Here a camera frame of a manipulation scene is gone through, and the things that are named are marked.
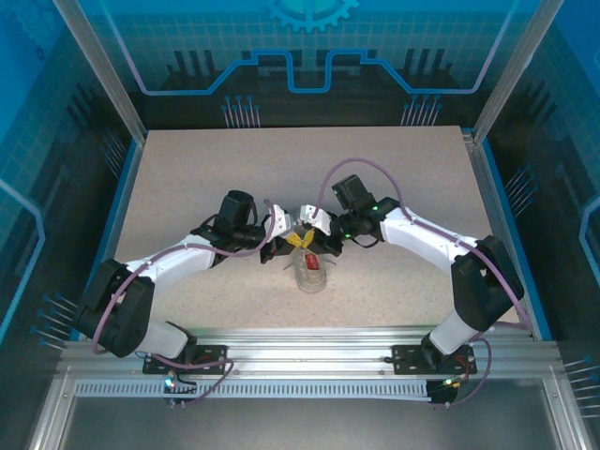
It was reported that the grey canvas shoe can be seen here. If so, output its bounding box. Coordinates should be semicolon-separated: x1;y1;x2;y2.
292;247;329;293

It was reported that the blue printed back panel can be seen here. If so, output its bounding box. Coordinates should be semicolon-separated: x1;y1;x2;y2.
74;0;545;130

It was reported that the grey metal bottom tray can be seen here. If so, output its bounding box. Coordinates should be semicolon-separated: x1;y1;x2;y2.
58;396;563;450

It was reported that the small electronics board with LED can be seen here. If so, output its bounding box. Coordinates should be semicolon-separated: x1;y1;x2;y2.
161;369;198;410
427;374;463;409

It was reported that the blue printed side panel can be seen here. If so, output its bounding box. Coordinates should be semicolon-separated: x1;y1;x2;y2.
0;0;142;348
477;0;600;343

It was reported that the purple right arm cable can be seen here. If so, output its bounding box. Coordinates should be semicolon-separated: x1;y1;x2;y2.
316;157;533;408

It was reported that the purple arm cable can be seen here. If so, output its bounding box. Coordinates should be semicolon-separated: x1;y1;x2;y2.
91;199;282;407
316;157;533;408

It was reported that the aluminium frame rail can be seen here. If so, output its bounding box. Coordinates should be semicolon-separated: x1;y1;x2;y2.
55;326;563;382

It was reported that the aluminium side rail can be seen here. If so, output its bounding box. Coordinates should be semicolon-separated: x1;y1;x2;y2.
77;133;147;338
461;128;538;341

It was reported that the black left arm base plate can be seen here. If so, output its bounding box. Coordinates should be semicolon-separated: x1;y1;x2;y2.
142;345;230;376

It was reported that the white slotted cable duct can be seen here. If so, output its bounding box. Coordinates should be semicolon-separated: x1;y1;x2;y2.
73;379;435;400

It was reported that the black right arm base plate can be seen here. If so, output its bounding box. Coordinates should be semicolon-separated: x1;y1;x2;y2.
391;344;478;376

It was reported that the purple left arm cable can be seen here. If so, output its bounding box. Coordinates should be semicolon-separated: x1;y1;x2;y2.
91;199;282;407

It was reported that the aluminium frame post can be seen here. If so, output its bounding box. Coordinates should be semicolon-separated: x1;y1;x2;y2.
52;0;147;144
472;0;566;144

